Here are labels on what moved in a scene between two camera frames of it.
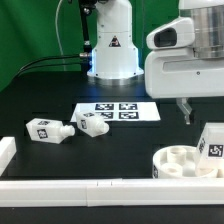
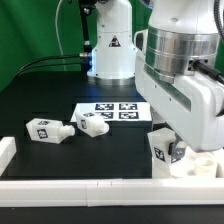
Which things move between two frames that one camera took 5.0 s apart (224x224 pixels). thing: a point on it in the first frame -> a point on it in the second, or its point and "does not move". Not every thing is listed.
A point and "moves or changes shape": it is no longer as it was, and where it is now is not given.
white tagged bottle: (49, 131) does not move
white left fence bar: (7, 150) does not move
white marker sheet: (119, 111) does not move
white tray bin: (178, 162) moves or changes shape
